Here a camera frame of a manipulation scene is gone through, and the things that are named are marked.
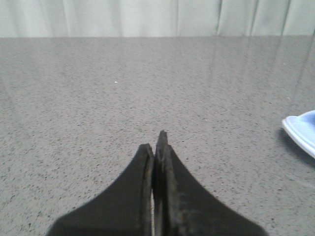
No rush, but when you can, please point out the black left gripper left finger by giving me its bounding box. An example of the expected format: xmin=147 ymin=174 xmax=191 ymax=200
xmin=48 ymin=144 xmax=154 ymax=236

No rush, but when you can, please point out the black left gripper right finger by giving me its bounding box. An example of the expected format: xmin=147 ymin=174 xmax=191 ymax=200
xmin=153 ymin=130 xmax=267 ymax=236

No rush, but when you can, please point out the light blue slipper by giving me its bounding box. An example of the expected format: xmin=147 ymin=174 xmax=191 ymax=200
xmin=282 ymin=110 xmax=315 ymax=158

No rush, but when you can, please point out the pale green curtain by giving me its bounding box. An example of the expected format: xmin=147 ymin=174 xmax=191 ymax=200
xmin=0 ymin=0 xmax=315 ymax=38

